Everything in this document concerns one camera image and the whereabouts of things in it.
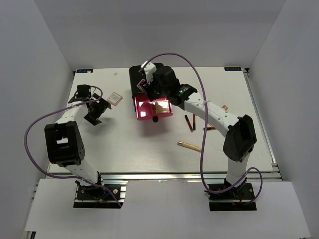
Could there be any black pink drawer organizer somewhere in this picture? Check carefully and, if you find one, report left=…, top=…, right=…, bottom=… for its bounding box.
left=129, top=65, right=173, bottom=122

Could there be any blue label sticker right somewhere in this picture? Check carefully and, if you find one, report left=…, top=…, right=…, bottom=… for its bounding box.
left=224, top=67, right=242, bottom=71

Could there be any blue label sticker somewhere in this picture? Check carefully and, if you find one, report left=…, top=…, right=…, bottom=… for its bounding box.
left=76, top=69, right=93, bottom=74
left=224, top=67, right=242, bottom=71

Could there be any blue label sticker left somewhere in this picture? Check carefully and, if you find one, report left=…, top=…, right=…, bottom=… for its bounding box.
left=76, top=69, right=93, bottom=74

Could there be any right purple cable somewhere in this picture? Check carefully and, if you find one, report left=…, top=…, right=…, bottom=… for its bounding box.
left=144, top=52, right=263, bottom=204

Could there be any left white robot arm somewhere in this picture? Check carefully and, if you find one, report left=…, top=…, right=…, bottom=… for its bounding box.
left=44, top=99, right=111, bottom=199

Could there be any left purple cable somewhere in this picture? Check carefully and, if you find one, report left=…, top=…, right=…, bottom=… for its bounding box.
left=24, top=86, right=123, bottom=207

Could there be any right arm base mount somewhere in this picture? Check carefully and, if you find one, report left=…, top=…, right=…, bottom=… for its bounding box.
left=205, top=183, right=257, bottom=212

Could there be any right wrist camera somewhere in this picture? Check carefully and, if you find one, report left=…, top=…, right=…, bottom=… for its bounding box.
left=140, top=61, right=157, bottom=84

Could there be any square gold compact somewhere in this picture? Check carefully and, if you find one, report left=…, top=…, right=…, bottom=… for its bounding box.
left=107, top=92, right=123, bottom=106

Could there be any clear eyeshadow palette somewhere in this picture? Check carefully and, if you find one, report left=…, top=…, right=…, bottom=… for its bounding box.
left=154, top=101, right=170, bottom=114

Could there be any beige concealer tube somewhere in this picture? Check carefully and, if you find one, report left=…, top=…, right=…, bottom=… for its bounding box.
left=177, top=141, right=201, bottom=152

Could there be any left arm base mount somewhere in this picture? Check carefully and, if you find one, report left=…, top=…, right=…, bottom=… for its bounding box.
left=73, top=181, right=124, bottom=209

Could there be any pink blush palette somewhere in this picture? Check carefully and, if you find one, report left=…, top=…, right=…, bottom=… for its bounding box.
left=137, top=79, right=146, bottom=93

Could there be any purple cable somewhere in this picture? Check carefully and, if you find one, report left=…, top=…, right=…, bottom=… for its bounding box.
left=144, top=52, right=263, bottom=204
left=24, top=86, right=123, bottom=207

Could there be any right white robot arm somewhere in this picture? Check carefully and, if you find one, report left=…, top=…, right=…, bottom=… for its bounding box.
left=139, top=63, right=257, bottom=199

